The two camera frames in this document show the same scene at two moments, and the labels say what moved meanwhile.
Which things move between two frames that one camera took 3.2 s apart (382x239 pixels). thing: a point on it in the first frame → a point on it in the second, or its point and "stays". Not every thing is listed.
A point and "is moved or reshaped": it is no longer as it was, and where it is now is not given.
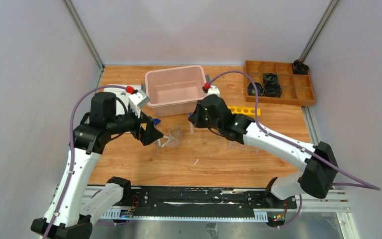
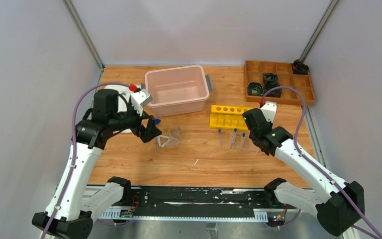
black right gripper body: (201, 120) → (254, 137)
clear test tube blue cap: (191, 124) is moved or reshaped
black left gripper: (143, 128) stays
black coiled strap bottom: (273, 89) stays
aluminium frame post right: (318, 29) stays
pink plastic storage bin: (175, 91) stays
